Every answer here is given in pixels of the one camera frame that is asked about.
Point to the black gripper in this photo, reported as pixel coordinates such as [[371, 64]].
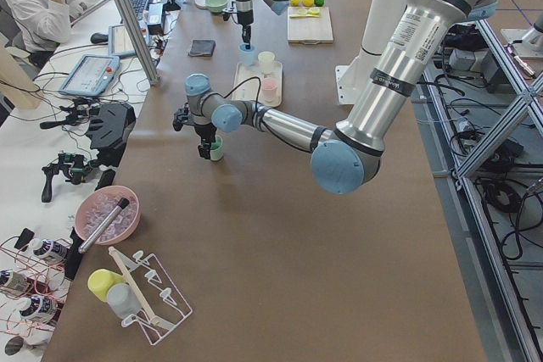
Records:
[[244, 19], [204, 130]]

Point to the mint green plastic cup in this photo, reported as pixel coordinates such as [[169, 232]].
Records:
[[216, 149]]

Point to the light blue plastic cup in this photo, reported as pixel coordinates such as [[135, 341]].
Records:
[[247, 54]]

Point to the pale yellow plastic cup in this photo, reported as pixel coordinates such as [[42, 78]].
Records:
[[266, 60]]

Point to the pink plastic cup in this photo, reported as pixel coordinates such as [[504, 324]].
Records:
[[268, 89]]

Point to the cream rabbit serving tray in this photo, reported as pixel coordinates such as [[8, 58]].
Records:
[[247, 83]]

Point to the pale green bowl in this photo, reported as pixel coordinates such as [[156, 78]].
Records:
[[216, 6]]

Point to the grey folded cloth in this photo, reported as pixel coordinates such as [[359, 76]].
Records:
[[202, 48]]

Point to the yellow plastic knife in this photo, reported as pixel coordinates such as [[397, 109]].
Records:
[[301, 16]]

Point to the bamboo cutting board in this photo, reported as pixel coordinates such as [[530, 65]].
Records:
[[310, 30]]

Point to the blue teach pendant rear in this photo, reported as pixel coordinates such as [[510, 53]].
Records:
[[119, 42]]

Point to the blue teach pendant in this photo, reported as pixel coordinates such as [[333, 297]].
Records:
[[91, 76], [119, 42]]

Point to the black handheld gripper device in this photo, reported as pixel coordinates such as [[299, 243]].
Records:
[[75, 168]]

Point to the blue teach pendant front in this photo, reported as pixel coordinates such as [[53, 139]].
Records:
[[91, 76]]

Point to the wooden stick on rack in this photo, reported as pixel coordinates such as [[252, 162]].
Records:
[[117, 256]]

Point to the yellow cup on rack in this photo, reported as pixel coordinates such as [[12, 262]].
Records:
[[101, 280]]

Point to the grey cup on rack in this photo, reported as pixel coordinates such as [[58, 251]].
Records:
[[122, 300]]

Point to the metal scoop handle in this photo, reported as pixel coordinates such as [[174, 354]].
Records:
[[104, 225]]

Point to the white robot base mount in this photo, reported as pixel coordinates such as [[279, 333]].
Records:
[[349, 82]]

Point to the white wire cup rack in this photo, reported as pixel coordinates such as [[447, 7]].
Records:
[[162, 294]]

